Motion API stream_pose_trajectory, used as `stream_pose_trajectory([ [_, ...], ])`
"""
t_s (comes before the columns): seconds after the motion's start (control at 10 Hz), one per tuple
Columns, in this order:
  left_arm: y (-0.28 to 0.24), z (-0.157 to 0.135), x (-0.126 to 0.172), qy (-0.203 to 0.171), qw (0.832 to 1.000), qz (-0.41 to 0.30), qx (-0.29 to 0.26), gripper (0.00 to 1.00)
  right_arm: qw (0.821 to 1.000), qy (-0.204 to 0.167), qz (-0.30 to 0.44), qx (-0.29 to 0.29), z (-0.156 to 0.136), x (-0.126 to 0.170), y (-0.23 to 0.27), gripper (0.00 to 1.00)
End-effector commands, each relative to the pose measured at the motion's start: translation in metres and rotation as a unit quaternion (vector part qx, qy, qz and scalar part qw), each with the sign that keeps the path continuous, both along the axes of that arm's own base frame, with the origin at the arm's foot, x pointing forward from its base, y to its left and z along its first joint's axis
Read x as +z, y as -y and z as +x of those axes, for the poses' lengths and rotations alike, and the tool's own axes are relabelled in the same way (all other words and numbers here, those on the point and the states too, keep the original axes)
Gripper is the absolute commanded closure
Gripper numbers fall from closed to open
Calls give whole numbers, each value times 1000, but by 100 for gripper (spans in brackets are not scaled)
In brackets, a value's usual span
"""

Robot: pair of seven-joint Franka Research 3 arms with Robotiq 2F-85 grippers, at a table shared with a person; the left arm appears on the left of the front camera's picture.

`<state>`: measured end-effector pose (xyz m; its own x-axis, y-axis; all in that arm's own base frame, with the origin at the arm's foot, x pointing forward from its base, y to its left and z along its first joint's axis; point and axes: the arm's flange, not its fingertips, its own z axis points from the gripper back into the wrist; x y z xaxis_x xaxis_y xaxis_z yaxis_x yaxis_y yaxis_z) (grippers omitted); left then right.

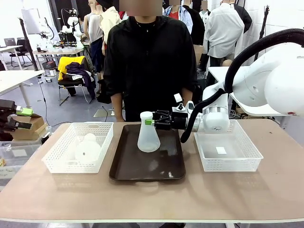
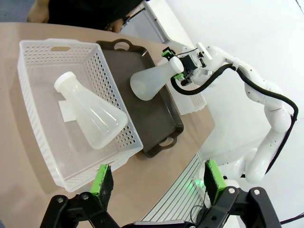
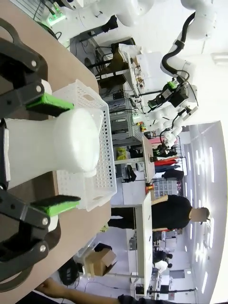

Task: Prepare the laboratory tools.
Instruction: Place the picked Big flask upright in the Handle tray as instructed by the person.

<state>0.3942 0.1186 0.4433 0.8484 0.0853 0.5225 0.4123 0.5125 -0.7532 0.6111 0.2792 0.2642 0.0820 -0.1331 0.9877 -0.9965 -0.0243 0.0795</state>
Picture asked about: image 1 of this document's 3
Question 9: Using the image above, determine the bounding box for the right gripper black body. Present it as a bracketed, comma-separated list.
[171, 110, 191, 131]

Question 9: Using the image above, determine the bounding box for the translucent white conical flask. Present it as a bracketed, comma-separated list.
[75, 133, 102, 164]
[137, 111, 161, 153]

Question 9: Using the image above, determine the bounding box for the person's left forearm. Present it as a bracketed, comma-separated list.
[181, 87, 194, 102]

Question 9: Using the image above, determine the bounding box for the person's right forearm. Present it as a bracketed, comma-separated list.
[111, 93, 126, 122]

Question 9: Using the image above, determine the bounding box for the brown cardboard box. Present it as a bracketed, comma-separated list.
[10, 113, 48, 141]

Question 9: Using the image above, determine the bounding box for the large clear plastic bin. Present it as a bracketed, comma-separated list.
[0, 141, 42, 188]

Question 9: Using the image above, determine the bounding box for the white rectangular table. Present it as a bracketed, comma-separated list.
[0, 69, 46, 108]

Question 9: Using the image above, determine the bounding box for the person in black jacket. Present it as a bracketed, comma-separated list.
[104, 0, 198, 122]

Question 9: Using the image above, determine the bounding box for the black metal chair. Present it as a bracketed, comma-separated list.
[58, 77, 94, 106]

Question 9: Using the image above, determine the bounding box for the white perforated plastic basket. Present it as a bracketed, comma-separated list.
[193, 119, 264, 172]
[42, 122, 114, 174]

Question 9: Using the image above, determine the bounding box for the black office chair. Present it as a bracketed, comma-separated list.
[9, 39, 32, 67]

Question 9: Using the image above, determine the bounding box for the metal floor plate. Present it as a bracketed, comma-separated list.
[93, 109, 115, 118]

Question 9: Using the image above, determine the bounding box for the yellow cloth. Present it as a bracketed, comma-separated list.
[57, 56, 86, 81]

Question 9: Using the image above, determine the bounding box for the black tripod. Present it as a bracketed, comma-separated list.
[254, 6, 271, 62]
[18, 17, 39, 71]

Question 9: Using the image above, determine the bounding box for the dark purple cloth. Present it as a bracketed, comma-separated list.
[65, 62, 97, 101]

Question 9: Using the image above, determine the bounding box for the white board panel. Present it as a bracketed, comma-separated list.
[20, 8, 41, 35]

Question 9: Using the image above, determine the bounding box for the mannequin in black jacket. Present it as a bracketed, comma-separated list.
[182, 4, 205, 46]

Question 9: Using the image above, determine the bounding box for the mannequin in blue shirt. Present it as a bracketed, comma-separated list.
[164, 4, 193, 33]

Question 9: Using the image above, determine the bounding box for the mannequin in white shirt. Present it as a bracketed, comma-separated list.
[204, 0, 252, 67]

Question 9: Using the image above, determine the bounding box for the mannequin in cream jacket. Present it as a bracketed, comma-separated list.
[99, 0, 122, 49]

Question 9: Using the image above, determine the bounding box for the mannequin in white tank top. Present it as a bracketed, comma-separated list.
[83, 0, 105, 74]

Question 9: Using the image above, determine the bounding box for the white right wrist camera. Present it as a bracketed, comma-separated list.
[171, 93, 196, 115]

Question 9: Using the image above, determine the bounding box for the dark brown handled tray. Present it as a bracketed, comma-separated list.
[109, 123, 187, 183]

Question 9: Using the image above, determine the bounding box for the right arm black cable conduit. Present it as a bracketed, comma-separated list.
[180, 28, 304, 144]

